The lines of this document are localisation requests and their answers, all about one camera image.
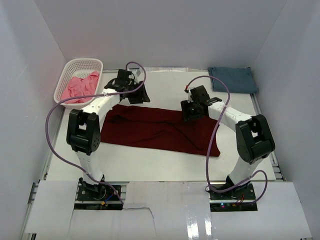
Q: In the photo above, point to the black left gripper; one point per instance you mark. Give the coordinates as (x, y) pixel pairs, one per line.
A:
(141, 96)

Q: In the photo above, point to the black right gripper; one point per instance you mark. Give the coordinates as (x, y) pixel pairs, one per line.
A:
(185, 106)

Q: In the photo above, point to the dark red t shirt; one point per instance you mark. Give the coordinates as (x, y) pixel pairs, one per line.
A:
(161, 129)

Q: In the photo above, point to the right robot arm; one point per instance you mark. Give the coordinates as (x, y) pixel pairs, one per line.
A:
(254, 140)

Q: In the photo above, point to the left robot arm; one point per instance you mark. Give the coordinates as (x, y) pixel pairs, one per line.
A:
(85, 125)

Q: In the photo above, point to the folded teal t shirt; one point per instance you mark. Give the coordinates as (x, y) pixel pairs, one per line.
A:
(237, 80)

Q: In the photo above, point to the pink t shirt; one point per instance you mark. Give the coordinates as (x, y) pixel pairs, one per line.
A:
(78, 87)

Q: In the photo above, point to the white plastic basket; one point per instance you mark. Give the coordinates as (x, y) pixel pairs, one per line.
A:
(79, 67)

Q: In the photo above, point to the white paper sheet front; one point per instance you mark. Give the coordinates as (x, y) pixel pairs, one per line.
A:
(166, 211)

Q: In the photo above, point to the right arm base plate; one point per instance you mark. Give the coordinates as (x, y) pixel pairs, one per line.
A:
(236, 200)

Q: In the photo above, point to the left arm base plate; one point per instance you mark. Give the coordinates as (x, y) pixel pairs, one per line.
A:
(104, 200)

